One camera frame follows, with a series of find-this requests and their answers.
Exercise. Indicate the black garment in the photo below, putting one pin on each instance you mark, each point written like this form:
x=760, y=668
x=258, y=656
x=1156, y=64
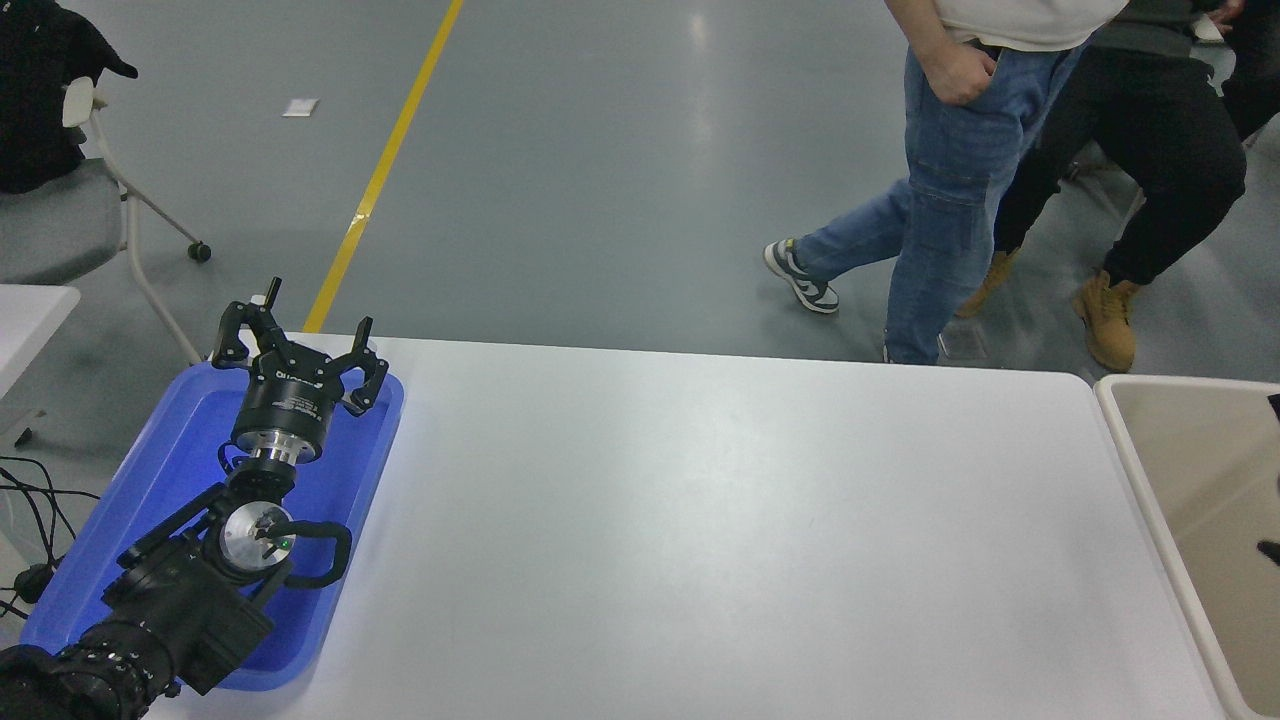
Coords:
x=40, y=80

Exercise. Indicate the small white side table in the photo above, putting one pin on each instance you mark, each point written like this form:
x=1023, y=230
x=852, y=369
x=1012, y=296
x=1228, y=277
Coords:
x=30, y=320

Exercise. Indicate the seated person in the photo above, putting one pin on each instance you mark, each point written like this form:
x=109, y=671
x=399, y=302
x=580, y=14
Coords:
x=1170, y=150

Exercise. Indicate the standing person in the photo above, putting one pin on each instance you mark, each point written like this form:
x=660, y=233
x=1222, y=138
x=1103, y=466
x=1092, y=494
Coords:
x=950, y=200

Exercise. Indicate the large pale bin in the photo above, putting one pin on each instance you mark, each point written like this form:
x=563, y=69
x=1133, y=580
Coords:
x=1190, y=480

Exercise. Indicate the person's hand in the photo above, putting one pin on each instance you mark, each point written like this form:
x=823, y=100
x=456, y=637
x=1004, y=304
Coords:
x=955, y=72

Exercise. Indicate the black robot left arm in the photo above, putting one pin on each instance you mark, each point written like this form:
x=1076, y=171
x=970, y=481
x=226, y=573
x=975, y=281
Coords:
x=190, y=600

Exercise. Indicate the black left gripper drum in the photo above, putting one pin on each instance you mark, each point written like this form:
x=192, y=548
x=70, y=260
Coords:
x=285, y=408

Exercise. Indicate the blue plastic tray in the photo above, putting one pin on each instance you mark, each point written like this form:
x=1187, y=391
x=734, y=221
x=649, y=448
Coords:
x=160, y=470

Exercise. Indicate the grey seat white frame chair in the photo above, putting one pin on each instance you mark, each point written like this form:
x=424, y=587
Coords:
x=50, y=220

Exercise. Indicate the person's forearm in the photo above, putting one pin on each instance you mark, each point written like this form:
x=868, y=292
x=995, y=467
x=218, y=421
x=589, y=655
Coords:
x=915, y=20

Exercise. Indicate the silver floor plate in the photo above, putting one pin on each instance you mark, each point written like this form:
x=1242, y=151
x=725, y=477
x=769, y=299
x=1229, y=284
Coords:
x=965, y=343

